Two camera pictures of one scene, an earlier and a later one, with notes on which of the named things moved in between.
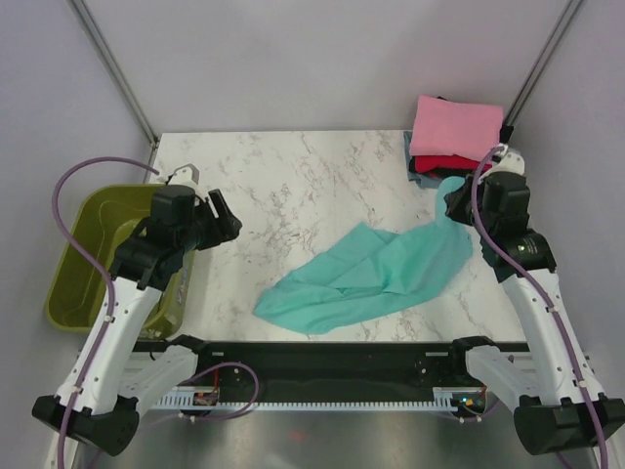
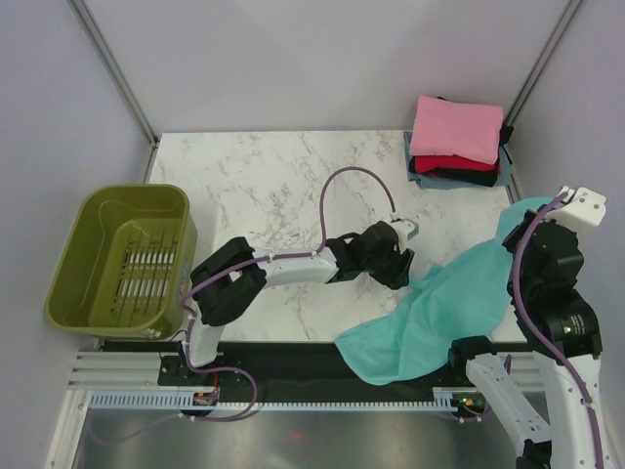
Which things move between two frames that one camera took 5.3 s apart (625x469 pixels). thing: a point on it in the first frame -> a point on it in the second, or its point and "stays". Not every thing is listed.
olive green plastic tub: x=101 y=217 stays
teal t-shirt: x=361 y=269 -> x=465 y=294
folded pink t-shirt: x=463 y=129 stays
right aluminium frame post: x=542 y=62 stays
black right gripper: x=455 y=201 -> x=509 y=240
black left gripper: x=225 y=228 -> x=397 y=277
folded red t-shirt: x=427 y=163 stays
